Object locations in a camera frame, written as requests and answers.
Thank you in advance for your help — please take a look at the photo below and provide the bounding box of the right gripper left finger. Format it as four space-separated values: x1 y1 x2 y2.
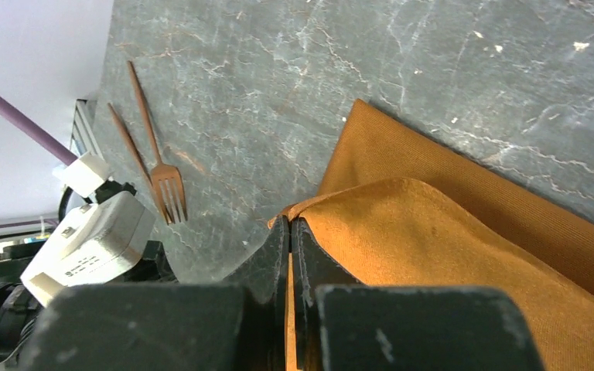
19 217 290 370

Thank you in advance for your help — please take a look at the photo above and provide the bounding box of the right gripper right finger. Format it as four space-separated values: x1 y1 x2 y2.
292 218 544 370

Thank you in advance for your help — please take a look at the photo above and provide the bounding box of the orange cloth napkin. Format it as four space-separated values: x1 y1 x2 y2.
282 100 594 370

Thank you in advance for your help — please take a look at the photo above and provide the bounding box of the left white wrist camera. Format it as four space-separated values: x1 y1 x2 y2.
19 151 157 308

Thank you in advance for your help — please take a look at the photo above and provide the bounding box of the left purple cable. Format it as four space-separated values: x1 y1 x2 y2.
0 73 79 168

